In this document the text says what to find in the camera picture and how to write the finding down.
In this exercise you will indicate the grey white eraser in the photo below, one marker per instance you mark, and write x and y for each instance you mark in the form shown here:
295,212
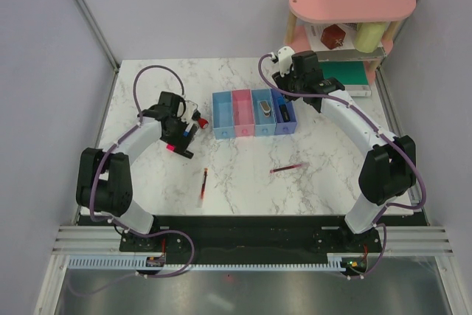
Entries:
265,108

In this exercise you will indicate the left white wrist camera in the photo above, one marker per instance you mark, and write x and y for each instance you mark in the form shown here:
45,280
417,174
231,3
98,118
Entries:
191,112

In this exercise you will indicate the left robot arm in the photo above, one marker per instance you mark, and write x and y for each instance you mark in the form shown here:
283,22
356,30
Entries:
104,183

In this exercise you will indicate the green grey book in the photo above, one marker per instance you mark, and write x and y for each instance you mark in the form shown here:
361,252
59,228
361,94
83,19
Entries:
351,74

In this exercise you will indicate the red black pen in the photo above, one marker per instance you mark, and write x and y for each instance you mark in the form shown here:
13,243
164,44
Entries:
203,187

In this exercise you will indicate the white cable duct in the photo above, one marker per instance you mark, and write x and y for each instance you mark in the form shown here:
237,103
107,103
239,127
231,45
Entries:
148,263

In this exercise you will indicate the white book on shelf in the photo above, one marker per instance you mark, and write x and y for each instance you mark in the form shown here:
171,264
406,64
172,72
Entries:
346,52

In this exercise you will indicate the blue cap black highlighter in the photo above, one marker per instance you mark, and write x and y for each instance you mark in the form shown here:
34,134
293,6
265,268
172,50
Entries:
284,112

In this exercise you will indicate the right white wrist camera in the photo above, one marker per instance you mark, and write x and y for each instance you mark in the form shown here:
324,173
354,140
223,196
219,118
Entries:
284,56

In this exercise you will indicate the blue grey eraser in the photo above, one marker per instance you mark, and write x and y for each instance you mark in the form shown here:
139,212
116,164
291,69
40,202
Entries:
188,129

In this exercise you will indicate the pale yellow cylinder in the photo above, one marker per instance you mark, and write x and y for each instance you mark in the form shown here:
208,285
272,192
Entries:
368,36

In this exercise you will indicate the purple drawer bin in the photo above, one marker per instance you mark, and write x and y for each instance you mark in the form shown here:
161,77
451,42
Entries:
283,128

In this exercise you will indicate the light blue drawer bin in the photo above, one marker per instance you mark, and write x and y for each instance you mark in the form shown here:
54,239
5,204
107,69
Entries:
222,115

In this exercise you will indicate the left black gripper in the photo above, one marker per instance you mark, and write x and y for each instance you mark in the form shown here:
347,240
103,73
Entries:
181,142

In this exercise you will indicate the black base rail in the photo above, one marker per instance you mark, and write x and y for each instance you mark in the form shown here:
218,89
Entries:
253,239

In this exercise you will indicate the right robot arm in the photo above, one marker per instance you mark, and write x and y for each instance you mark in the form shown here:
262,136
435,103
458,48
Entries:
389,167

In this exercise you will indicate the red gel pen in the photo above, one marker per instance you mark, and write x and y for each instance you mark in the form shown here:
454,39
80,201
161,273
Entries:
290,167

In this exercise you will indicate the pink wooden shelf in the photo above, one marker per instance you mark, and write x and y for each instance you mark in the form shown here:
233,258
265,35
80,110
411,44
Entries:
390,12

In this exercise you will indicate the pink drawer bin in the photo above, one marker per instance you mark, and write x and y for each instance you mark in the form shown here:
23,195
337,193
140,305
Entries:
243,113

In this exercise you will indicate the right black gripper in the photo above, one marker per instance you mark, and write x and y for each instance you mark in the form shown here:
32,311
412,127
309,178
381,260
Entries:
282,82

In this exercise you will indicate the red black stamp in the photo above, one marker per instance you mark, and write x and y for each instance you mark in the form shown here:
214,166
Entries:
203,123

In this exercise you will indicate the dark red cube box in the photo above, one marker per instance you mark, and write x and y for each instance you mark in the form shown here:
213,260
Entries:
333,36

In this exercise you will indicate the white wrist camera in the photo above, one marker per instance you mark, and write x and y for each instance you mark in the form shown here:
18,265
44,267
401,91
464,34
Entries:
284,56
191,112

